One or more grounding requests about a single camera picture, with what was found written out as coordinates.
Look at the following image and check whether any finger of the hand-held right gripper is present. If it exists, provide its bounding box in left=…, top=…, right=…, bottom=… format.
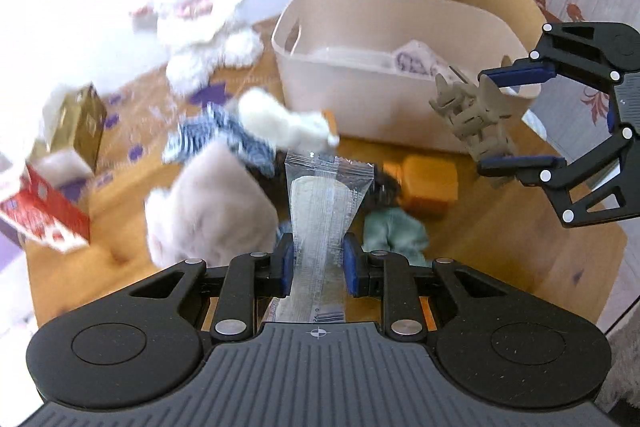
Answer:
left=476, top=126, right=640, bottom=229
left=478, top=23, right=622, bottom=96

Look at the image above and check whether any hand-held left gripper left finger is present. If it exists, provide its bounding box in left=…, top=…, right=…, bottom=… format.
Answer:
left=129, top=233, right=296, bottom=342

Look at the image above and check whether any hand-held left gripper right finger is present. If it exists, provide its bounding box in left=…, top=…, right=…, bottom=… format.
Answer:
left=342, top=236, right=510, bottom=342

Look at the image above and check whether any khaki hair claw clip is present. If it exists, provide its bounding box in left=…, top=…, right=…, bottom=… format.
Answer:
left=429, top=67, right=518, bottom=188

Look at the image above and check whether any green cloth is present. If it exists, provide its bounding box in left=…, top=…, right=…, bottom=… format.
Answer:
left=361, top=206, right=431, bottom=268

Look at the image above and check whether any clear plastic packet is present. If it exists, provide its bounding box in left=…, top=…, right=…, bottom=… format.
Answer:
left=284, top=151, right=376, bottom=323

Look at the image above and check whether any grey plush with blue scarf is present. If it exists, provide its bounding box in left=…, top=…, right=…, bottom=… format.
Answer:
left=144, top=142, right=281, bottom=270

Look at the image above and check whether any beige storage bin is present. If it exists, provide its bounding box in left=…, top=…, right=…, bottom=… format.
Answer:
left=271, top=0, right=543, bottom=155

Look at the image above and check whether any wooden desktop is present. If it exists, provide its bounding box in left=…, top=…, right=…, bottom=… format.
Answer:
left=20, top=14, right=628, bottom=333

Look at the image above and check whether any dark brown striped cloth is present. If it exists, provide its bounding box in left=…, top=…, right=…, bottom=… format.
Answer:
left=362, top=174, right=401, bottom=212

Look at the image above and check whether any orange block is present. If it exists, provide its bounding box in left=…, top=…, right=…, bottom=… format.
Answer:
left=382, top=154, right=461, bottom=218

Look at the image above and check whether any purple print tissue packet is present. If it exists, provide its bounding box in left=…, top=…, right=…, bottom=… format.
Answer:
left=392, top=39, right=451, bottom=82

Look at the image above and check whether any white plush duck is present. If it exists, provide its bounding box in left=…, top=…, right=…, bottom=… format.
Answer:
left=237, top=88, right=342, bottom=152

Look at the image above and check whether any blue white striped cloth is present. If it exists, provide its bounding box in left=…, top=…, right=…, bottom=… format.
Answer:
left=162, top=102, right=278, bottom=178

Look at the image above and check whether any white plush sheep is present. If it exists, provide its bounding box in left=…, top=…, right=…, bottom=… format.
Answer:
left=129, top=0, right=265, bottom=98

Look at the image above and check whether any gold tissue box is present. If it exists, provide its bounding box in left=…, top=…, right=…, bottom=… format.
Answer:
left=30, top=82, right=108, bottom=175

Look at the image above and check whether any red milk carton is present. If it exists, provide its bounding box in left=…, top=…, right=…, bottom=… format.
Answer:
left=0, top=159, right=92, bottom=253

